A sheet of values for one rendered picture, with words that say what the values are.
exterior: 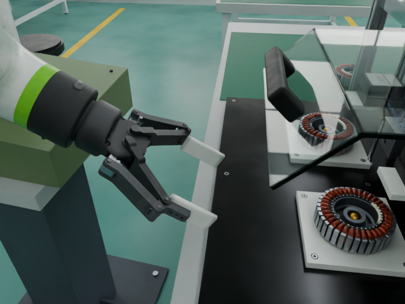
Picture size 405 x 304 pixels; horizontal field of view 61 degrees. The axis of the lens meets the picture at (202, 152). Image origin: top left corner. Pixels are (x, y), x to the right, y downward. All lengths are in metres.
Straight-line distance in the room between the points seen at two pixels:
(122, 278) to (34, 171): 0.82
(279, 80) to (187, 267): 0.33
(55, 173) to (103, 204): 1.08
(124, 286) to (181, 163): 0.79
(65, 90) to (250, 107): 0.53
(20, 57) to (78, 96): 0.08
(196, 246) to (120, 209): 1.17
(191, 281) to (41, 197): 0.35
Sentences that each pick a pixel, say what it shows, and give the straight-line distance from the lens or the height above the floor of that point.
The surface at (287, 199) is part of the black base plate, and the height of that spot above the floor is 0.77.
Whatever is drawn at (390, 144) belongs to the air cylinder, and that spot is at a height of 0.80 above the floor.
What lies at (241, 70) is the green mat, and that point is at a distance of 1.15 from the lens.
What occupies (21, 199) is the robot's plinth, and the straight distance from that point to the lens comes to 0.75.
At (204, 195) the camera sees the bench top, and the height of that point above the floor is 0.75.
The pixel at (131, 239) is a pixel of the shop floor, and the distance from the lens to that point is 1.58.
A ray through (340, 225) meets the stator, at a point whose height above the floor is 0.82.
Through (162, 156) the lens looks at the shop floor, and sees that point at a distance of 2.00.
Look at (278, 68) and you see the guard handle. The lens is 0.35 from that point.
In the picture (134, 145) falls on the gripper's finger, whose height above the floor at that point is 0.92.
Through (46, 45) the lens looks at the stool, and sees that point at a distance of 2.12.
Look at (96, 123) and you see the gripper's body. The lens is 0.47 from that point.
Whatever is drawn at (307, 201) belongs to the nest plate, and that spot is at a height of 0.78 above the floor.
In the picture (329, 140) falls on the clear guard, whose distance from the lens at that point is 0.27.
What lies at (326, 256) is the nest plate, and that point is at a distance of 0.54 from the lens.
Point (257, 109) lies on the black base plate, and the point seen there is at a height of 0.77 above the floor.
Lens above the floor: 1.19
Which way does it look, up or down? 36 degrees down
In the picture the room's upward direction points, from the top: straight up
